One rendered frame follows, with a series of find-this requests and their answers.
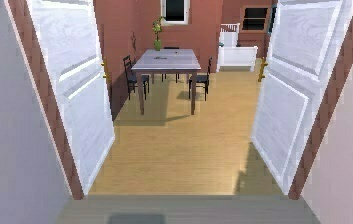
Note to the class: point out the black dining chair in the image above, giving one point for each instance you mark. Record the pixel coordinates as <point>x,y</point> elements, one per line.
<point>200,79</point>
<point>133,78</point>

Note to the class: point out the grey top dining table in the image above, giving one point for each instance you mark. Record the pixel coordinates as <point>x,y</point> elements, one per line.
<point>166,60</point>

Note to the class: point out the small dark item on table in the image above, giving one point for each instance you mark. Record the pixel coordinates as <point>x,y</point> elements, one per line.
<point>159,58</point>

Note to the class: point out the green house plant in vase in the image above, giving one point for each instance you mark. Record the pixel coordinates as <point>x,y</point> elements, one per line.
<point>157,33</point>

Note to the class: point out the white bench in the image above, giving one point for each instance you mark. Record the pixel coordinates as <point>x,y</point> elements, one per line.
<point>236,56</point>

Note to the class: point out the white slatted chair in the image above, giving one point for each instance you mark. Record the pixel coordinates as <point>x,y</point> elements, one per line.
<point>230,35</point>

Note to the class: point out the white framed window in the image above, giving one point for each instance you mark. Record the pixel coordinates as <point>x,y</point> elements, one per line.
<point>174,10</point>

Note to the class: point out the white panelled room door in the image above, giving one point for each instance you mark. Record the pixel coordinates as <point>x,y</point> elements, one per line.
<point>294,86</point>
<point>74,83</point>

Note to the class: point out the brown framed dark window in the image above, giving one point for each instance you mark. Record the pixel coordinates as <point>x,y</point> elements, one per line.
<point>255,18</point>

